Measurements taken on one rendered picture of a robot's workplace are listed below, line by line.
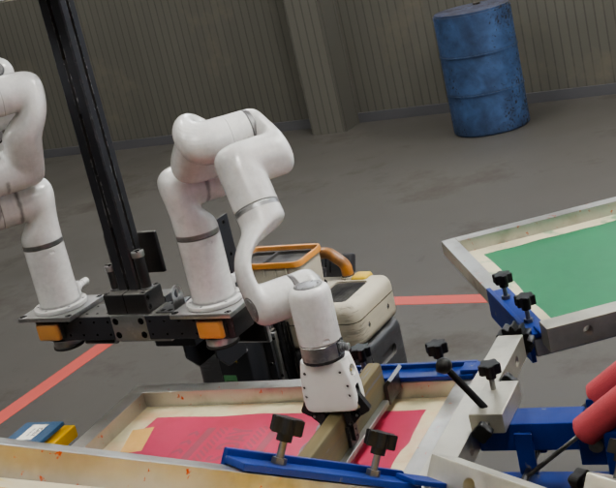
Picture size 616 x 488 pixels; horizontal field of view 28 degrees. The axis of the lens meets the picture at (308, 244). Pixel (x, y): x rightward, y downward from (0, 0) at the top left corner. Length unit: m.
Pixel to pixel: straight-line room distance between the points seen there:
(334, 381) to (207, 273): 0.57
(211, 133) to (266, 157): 0.14
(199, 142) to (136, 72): 8.81
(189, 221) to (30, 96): 0.43
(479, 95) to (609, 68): 1.13
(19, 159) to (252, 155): 0.69
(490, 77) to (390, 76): 1.46
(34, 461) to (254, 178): 0.96
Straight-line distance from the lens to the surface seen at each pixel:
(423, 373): 2.40
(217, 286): 2.60
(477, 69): 8.55
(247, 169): 2.17
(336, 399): 2.13
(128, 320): 2.76
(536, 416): 2.06
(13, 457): 1.33
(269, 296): 2.11
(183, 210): 2.55
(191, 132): 2.27
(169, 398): 2.65
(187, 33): 10.66
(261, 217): 2.15
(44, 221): 2.83
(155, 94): 11.01
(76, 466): 1.37
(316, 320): 2.07
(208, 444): 2.43
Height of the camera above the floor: 1.95
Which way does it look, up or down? 16 degrees down
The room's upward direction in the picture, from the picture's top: 13 degrees counter-clockwise
